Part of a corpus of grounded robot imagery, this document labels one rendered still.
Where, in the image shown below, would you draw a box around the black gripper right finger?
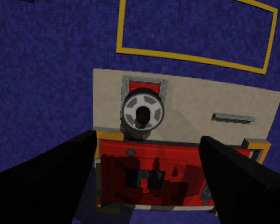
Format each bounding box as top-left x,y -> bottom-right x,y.
199,136 -> 280,224

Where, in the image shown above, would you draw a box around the yellow rectangular outline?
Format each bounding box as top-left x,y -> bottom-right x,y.
116,0 -> 277,74

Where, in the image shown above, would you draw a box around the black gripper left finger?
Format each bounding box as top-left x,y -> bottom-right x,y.
0,131 -> 97,224

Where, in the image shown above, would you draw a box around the black rubber tyre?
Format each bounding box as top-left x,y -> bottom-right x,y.
121,87 -> 165,132

